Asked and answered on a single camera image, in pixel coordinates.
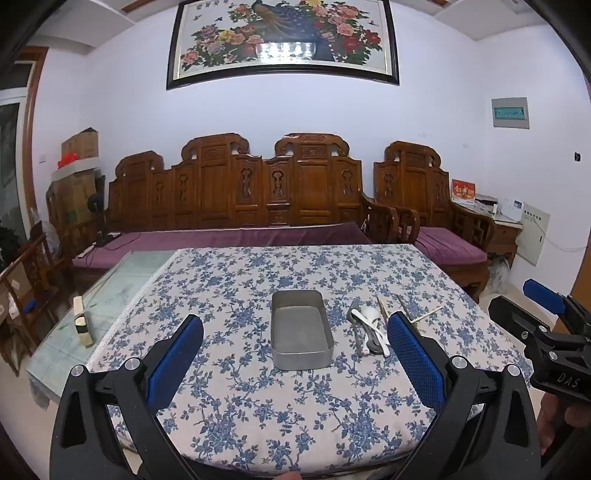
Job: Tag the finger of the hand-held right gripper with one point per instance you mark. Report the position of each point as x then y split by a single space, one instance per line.
545 291
517 318

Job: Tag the wooden framed glass door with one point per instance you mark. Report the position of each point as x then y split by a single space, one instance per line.
32 138

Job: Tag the blue floral tablecloth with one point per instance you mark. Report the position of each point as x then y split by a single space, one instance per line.
258 406

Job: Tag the glass coffee table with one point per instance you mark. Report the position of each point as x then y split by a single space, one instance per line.
115 286

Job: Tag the framed floral painting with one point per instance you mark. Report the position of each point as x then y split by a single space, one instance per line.
277 37

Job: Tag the wooden side chair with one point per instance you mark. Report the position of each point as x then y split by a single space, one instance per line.
37 277

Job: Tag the large metal spoon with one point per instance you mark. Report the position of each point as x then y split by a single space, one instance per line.
381 346

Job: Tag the white plastic bag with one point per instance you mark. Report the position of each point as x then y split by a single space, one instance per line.
501 277

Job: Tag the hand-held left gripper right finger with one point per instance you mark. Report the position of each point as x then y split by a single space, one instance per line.
415 364

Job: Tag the person's right hand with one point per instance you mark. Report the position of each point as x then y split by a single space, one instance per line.
551 420

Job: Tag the light wooden chopstick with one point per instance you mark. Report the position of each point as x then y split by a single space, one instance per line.
382 308
427 313

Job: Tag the black standing fan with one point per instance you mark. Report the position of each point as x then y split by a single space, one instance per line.
99 203

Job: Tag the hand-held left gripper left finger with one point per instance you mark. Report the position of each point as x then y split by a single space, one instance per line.
178 355

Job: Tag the carved wooden armchair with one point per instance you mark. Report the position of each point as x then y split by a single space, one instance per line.
415 180

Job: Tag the rectangular metal tray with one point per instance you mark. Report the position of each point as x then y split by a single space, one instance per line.
300 332

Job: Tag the wall breaker panel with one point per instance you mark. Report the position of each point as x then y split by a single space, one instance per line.
509 112

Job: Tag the red desk calendar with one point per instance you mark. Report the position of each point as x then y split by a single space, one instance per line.
463 191

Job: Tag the purple armchair cushion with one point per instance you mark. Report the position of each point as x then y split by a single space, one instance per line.
452 244

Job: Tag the flat white box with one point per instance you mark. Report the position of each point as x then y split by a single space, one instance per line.
76 170

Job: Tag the grey wall electric cabinet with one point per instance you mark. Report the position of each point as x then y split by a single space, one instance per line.
533 233

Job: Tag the cream and dark block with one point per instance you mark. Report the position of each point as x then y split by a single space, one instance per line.
83 323

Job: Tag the purple sofa cushion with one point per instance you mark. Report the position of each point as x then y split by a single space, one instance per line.
207 237

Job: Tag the small cardboard box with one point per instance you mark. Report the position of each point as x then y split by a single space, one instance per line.
81 144

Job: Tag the white desktop device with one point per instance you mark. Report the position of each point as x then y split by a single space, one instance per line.
512 208

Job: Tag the carved wooden sofa bench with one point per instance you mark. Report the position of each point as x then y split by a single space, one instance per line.
217 184

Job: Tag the wooden side cabinet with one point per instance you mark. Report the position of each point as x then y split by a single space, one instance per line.
503 235

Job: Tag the long metal fork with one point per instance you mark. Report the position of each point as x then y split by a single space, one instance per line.
354 339

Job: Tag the dark wooden chopstick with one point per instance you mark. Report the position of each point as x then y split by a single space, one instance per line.
408 314

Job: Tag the large cardboard box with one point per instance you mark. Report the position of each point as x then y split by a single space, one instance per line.
74 203

